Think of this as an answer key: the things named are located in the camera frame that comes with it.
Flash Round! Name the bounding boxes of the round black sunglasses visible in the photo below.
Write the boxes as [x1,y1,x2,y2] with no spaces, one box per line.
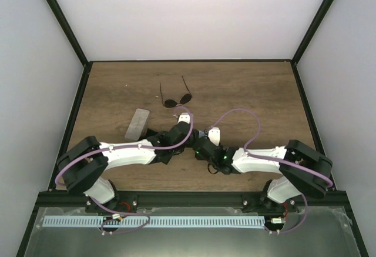
[159,76,193,109]

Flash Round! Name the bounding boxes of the black geometric glasses case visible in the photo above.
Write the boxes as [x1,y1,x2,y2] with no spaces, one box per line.
[145,128,177,166]

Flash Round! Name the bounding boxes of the light blue cloth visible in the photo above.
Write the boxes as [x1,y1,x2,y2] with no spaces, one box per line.
[198,130,208,138]

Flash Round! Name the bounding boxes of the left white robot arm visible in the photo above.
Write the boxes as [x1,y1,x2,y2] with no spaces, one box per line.
[55,121,197,212]

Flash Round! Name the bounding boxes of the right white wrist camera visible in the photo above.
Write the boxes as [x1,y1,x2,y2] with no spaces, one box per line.
[207,127,221,146]

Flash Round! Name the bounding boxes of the black aluminium frame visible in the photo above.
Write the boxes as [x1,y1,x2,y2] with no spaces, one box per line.
[17,0,368,256]

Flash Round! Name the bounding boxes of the grey metal front plate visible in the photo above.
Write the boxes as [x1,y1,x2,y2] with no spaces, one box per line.
[26,207,360,256]

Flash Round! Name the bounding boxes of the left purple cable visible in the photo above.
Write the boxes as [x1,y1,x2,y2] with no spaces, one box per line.
[55,106,195,236]

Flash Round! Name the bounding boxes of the white slotted cable duct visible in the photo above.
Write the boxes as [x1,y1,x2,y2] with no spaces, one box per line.
[42,216,265,229]

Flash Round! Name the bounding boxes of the grey glasses case green lining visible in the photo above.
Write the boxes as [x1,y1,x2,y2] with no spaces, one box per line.
[125,108,150,142]

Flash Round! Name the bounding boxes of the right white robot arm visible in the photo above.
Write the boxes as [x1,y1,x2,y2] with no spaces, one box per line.
[192,135,333,212]

